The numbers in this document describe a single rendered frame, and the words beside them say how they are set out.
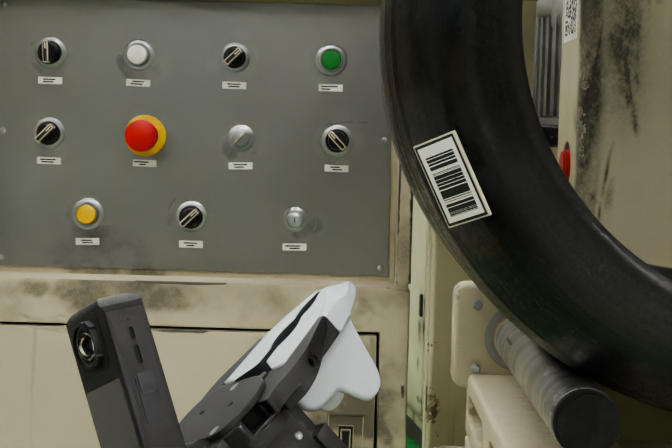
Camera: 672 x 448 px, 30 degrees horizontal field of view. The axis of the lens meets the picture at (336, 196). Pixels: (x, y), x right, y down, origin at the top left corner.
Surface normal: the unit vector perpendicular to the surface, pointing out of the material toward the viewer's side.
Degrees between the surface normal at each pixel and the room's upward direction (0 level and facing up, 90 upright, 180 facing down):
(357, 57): 90
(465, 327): 90
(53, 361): 90
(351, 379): 69
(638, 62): 90
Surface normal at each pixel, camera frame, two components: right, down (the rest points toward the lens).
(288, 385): 0.45, -0.14
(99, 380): -0.76, 0.14
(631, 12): -0.01, 0.05
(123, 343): 0.57, -0.33
